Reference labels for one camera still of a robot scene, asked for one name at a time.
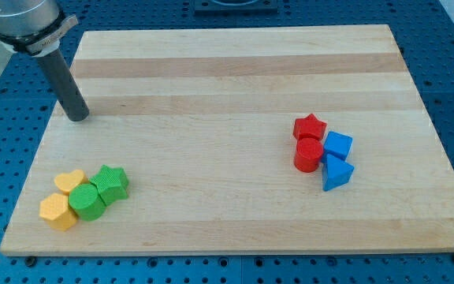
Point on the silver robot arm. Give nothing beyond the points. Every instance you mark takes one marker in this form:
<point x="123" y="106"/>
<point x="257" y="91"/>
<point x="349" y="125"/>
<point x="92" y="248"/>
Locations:
<point x="33" y="27"/>

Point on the wooden board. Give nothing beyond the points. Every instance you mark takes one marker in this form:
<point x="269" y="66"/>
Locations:
<point x="202" y="120"/>

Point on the red cylinder block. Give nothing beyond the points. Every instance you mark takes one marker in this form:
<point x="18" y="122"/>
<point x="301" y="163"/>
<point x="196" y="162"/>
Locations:
<point x="309" y="152"/>

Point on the red star block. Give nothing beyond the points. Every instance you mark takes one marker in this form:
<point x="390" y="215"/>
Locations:
<point x="309" y="127"/>

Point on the blue cube block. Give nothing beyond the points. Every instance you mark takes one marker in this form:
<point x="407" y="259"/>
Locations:
<point x="337" y="144"/>

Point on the blue triangle block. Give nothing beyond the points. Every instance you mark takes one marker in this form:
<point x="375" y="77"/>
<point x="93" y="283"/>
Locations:
<point x="335" y="173"/>

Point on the green star block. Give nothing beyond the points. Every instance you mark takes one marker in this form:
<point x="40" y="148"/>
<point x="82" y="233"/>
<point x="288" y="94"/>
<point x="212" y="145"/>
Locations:
<point x="111" y="183"/>

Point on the green cylinder block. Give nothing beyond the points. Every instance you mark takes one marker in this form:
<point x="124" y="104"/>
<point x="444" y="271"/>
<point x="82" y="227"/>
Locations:
<point x="86" y="202"/>

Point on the yellow heart block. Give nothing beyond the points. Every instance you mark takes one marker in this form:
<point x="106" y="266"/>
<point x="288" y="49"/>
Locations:
<point x="67" y="182"/>

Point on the yellow hexagon block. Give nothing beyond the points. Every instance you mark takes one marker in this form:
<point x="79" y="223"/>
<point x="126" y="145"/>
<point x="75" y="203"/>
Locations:
<point x="57" y="213"/>

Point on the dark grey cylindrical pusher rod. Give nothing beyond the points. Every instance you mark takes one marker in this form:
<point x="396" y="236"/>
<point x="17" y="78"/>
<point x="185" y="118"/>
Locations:
<point x="56" y="71"/>

